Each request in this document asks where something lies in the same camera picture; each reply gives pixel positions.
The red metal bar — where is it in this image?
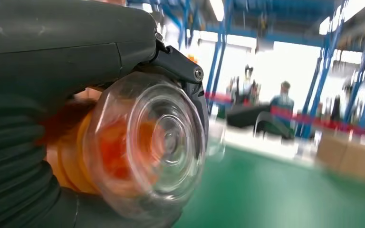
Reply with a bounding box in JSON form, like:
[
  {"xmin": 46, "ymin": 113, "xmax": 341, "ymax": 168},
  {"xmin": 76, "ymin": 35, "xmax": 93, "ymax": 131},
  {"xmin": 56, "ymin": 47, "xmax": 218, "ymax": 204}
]
[{"xmin": 204, "ymin": 92, "xmax": 365, "ymax": 141}]

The black bag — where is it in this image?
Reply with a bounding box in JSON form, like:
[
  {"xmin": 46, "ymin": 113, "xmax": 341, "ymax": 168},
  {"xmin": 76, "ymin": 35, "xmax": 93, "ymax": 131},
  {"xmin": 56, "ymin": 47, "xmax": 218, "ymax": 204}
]
[{"xmin": 226, "ymin": 104, "xmax": 295, "ymax": 140}]

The orange bottle with clear cap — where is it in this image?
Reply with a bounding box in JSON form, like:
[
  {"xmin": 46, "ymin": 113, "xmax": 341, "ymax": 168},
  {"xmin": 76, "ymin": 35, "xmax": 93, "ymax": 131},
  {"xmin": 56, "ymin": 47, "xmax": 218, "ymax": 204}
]
[{"xmin": 40, "ymin": 71, "xmax": 207, "ymax": 218}]

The person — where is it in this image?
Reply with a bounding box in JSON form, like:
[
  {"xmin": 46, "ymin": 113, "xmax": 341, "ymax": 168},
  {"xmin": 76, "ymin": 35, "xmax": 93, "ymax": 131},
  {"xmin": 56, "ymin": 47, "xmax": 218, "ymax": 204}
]
[
  {"xmin": 240, "ymin": 64, "xmax": 260, "ymax": 106},
  {"xmin": 270, "ymin": 81, "xmax": 296, "ymax": 126}
]

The blue metal rack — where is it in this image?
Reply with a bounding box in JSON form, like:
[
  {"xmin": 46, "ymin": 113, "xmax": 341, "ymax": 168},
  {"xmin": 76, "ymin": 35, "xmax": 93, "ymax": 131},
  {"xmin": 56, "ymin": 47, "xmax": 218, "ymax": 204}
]
[{"xmin": 129, "ymin": 0, "xmax": 365, "ymax": 139}]

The brown cardboard box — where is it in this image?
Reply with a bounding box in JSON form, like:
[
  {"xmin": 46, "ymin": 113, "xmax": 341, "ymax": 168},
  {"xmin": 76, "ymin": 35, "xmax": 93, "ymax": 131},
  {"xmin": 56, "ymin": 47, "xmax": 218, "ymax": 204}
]
[{"xmin": 315, "ymin": 130, "xmax": 365, "ymax": 187}]

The white desk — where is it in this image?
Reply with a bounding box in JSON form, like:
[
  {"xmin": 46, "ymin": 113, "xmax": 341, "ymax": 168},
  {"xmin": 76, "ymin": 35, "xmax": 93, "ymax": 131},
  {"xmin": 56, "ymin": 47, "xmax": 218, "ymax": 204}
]
[{"xmin": 209, "ymin": 121, "xmax": 320, "ymax": 167}]

